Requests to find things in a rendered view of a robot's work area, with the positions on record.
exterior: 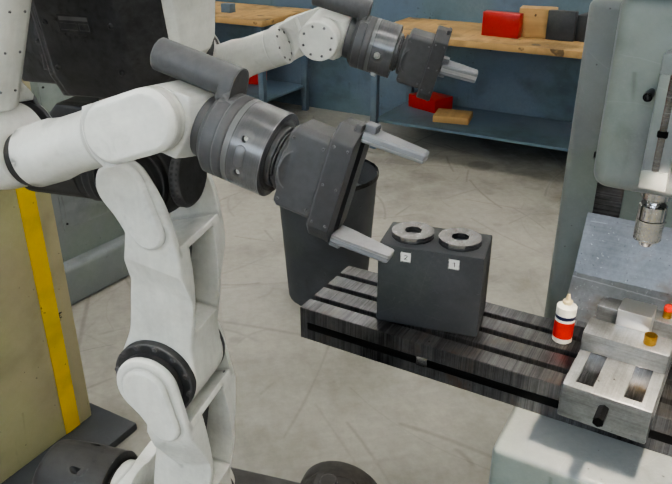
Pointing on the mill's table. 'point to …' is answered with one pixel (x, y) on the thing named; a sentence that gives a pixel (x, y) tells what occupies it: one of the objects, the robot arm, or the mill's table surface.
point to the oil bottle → (564, 321)
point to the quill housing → (633, 90)
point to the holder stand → (434, 277)
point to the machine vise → (614, 385)
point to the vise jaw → (626, 345)
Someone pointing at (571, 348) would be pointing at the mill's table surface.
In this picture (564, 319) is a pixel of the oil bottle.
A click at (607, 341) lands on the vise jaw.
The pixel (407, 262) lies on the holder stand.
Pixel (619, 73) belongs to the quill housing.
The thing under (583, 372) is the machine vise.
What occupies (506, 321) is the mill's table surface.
